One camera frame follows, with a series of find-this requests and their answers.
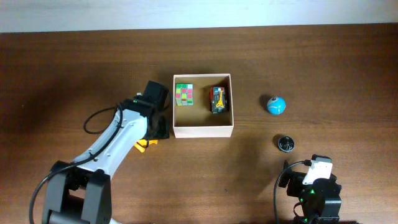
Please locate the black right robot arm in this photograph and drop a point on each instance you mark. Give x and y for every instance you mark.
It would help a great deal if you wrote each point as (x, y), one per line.
(320, 201)

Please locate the black round cap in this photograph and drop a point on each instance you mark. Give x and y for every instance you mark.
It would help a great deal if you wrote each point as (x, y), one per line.
(286, 144)

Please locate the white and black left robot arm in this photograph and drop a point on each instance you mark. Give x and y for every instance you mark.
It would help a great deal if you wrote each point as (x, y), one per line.
(80, 191)

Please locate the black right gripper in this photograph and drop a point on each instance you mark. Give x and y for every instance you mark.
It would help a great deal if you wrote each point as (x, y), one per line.
(296, 180)

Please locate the beige cardboard box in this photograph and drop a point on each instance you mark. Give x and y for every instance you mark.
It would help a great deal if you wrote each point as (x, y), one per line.
(198, 120)

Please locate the red toy fire truck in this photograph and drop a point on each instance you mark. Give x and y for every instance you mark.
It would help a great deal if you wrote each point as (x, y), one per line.
(218, 100)

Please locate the colourful puzzle cube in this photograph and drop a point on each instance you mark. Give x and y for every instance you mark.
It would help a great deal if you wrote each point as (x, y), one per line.
(184, 94)

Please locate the yellow toy dog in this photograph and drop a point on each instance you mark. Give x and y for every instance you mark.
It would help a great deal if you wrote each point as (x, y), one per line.
(143, 144)

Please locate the blue and white ball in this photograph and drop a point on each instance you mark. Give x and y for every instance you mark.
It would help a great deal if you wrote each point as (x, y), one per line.
(276, 105)

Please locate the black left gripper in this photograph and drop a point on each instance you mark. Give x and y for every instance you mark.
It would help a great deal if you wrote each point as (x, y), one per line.
(164, 129)

